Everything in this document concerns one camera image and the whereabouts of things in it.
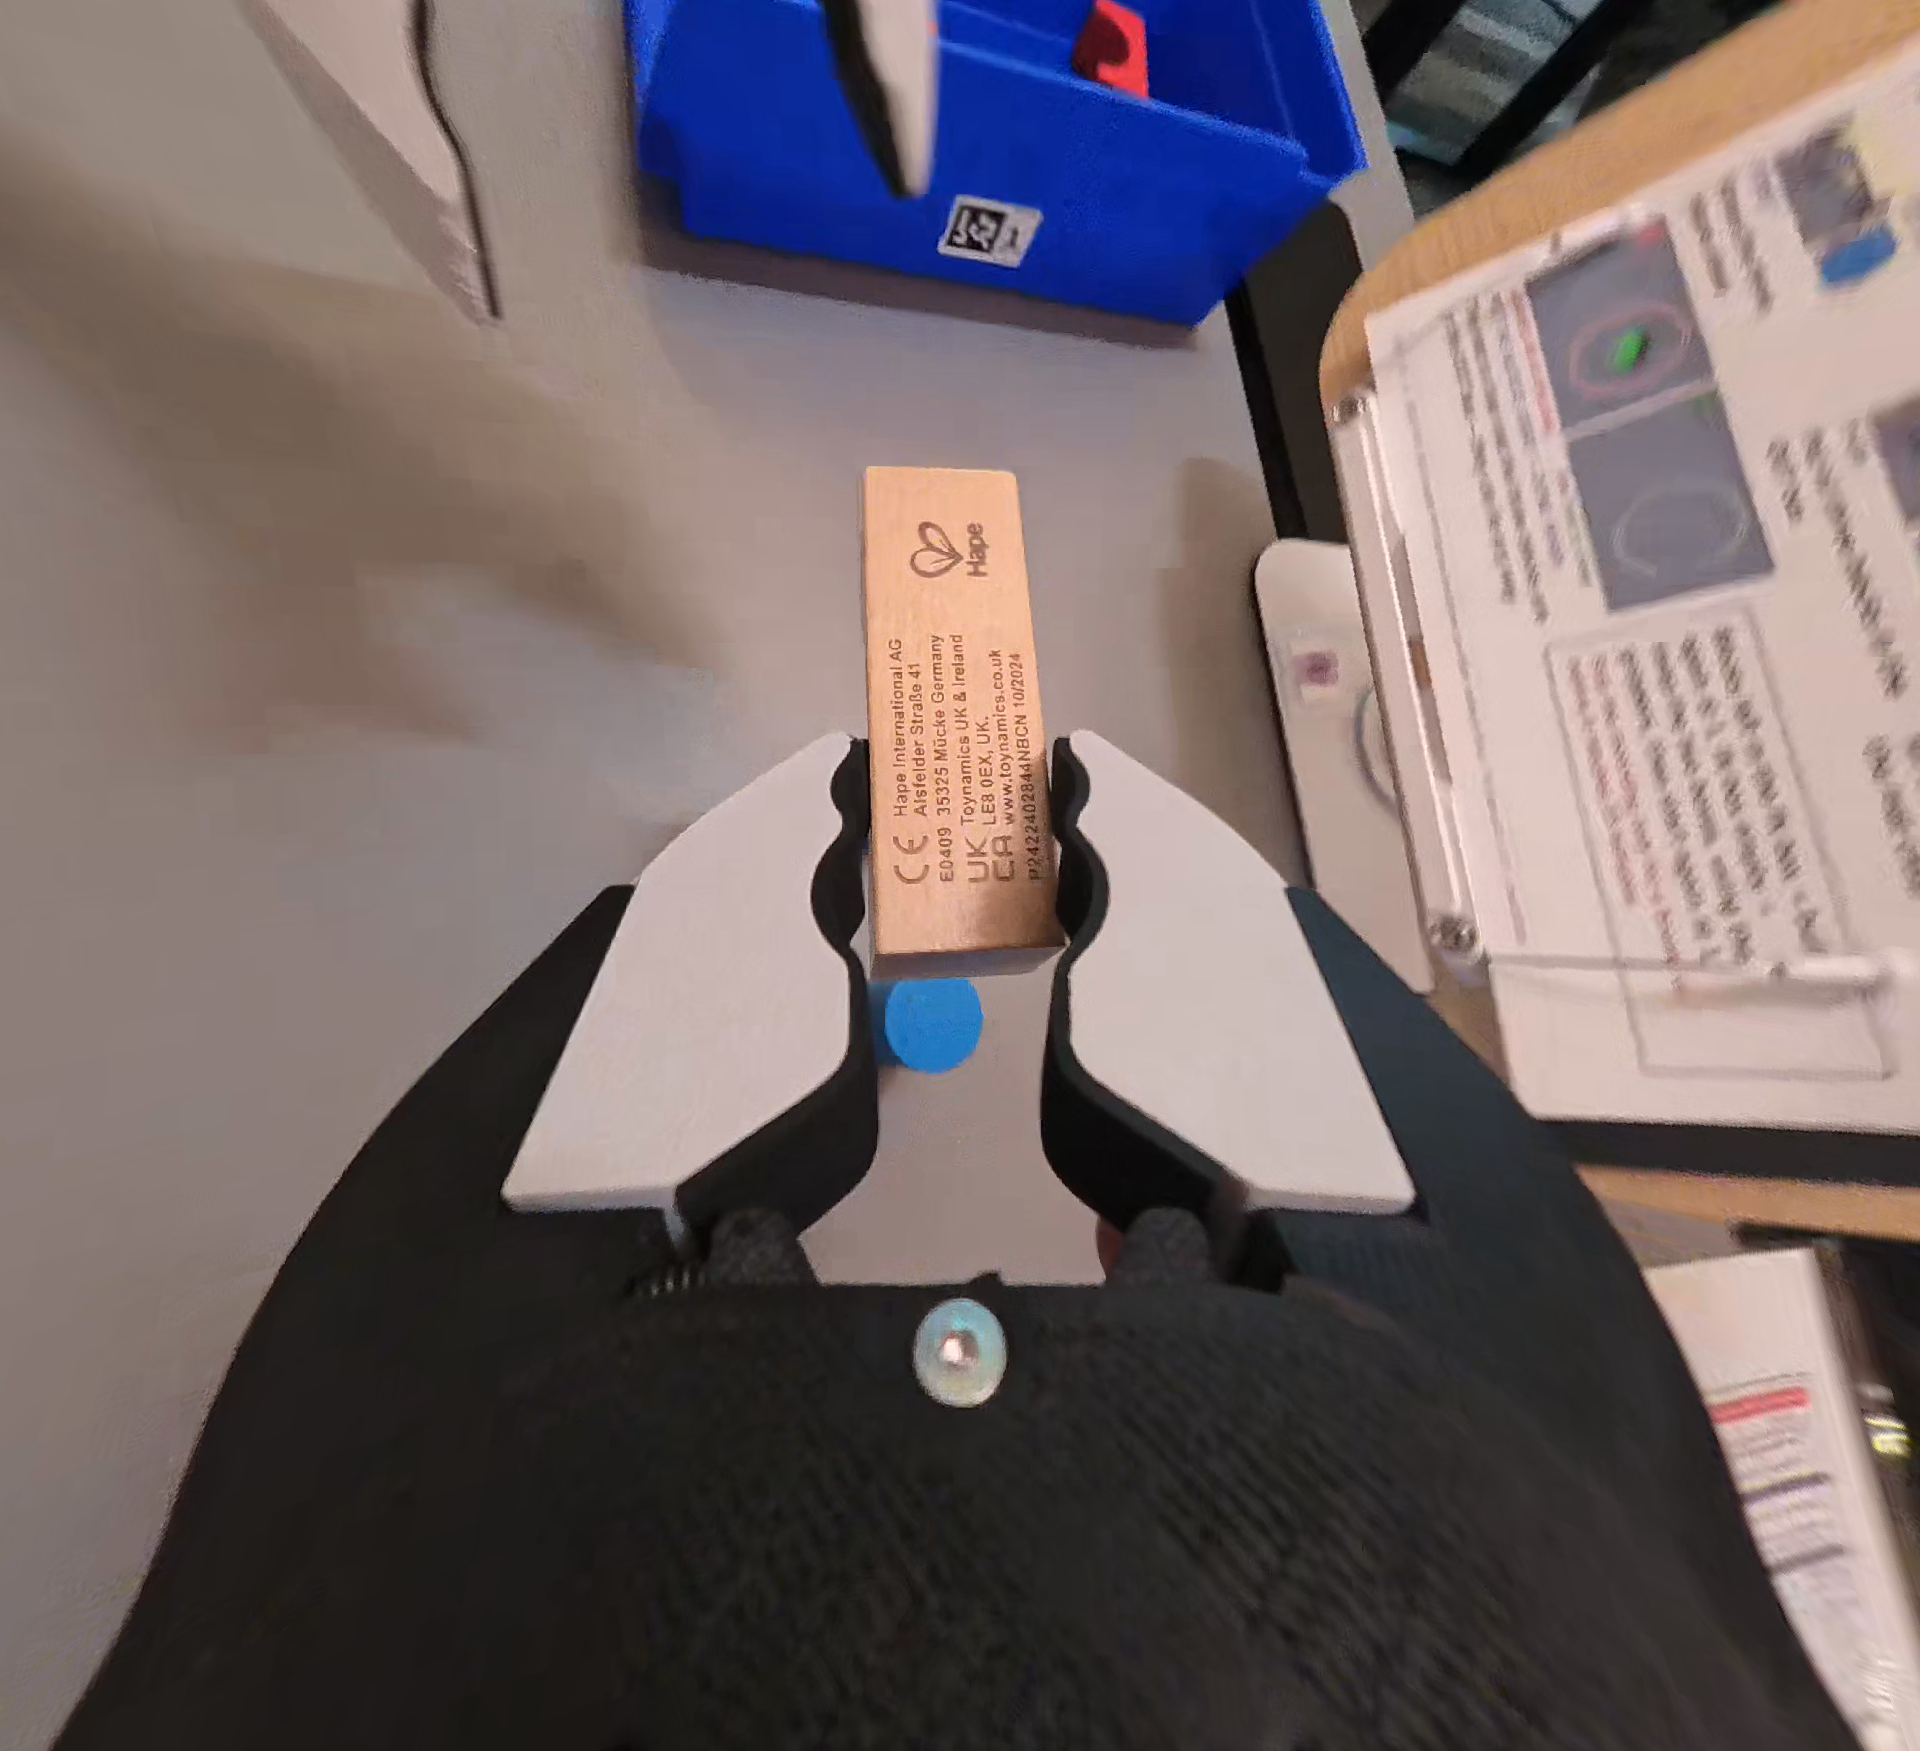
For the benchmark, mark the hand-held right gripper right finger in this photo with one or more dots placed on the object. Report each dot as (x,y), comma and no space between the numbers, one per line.
(1215,1015)

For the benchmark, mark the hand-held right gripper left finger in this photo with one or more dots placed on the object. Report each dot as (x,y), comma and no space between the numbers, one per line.
(704,1000)

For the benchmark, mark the blue cylinder block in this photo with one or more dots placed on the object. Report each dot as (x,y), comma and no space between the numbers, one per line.
(931,1026)

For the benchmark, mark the blue plastic bin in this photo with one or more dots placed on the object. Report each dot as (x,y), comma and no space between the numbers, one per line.
(1079,175)

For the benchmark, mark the natural wooden plank block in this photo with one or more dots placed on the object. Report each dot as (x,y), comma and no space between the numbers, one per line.
(945,669)

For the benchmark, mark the red arch block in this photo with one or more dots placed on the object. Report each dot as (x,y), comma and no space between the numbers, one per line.
(1109,40)

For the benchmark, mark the white document stand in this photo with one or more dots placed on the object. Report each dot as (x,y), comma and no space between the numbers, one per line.
(1320,761)

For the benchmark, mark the printed instruction sheet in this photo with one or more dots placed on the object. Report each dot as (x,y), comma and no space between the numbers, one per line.
(1651,506)

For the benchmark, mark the printed paper leaflet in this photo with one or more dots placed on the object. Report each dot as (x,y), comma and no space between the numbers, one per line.
(1770,1451)

